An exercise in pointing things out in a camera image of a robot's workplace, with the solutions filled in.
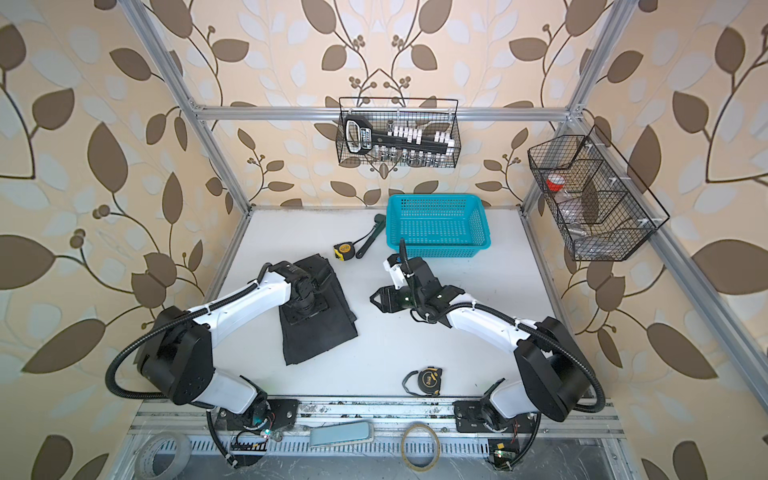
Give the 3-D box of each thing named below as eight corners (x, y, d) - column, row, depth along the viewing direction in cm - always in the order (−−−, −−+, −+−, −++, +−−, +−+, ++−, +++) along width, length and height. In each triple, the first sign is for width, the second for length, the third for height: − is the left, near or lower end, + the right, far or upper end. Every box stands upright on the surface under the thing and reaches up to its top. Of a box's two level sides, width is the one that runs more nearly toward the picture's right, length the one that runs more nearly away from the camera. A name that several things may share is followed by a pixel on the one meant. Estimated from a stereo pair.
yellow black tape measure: (332, 260, 106) (331, 256, 104) (335, 245, 111) (334, 241, 109) (353, 260, 106) (352, 256, 104) (355, 245, 111) (354, 241, 109)
